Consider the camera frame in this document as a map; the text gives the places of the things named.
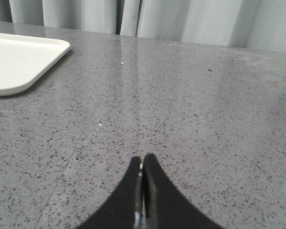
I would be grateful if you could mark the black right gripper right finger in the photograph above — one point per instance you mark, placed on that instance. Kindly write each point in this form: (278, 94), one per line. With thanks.
(166, 207)

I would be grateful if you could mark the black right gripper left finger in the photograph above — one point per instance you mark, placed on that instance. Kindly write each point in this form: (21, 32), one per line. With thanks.
(123, 208)

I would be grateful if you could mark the cream rectangular plastic tray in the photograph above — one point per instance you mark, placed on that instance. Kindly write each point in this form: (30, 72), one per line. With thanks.
(24, 59)

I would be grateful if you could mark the grey pleated curtain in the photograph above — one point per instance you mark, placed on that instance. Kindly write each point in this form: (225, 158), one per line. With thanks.
(253, 24)

